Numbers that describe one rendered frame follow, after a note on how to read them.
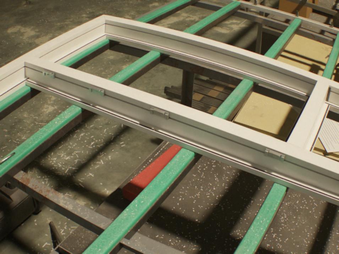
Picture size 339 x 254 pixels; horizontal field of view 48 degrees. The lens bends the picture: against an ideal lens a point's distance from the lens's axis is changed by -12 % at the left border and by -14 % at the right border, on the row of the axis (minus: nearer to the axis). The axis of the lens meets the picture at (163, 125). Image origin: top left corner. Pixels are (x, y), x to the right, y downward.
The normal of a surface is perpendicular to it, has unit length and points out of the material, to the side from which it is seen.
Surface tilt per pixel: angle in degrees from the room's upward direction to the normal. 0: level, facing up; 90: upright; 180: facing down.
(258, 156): 90
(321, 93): 0
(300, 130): 0
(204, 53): 90
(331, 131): 0
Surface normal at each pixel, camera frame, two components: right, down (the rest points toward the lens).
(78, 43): 0.85, 0.32
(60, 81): -0.52, 0.47
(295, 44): 0.04, -0.83
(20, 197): 0.63, -0.36
